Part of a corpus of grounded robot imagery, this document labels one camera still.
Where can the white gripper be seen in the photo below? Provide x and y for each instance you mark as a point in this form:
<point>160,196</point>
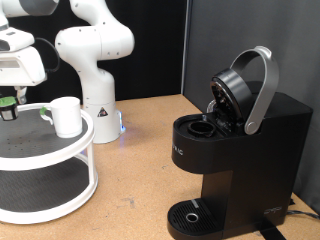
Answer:
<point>20,68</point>

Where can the coffee pod green tape lid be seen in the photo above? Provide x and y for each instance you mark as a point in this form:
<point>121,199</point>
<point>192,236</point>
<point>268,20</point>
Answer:
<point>8,108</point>

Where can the black Keurig coffee machine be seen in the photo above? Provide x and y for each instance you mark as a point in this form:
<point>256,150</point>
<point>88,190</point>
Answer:
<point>253,160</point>

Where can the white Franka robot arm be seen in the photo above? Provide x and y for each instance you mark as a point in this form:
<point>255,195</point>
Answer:
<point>96,83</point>

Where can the white two-tier turntable shelf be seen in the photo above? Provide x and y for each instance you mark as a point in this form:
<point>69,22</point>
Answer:
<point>43,146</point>

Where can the black backdrop curtain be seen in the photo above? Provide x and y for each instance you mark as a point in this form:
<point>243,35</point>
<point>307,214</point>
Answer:
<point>150,50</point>

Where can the grey partition panel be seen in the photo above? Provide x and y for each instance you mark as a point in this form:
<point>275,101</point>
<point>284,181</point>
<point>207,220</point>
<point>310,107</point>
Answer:
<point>233,26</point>

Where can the black tape strip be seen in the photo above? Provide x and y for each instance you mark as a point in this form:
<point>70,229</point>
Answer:
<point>270,231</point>

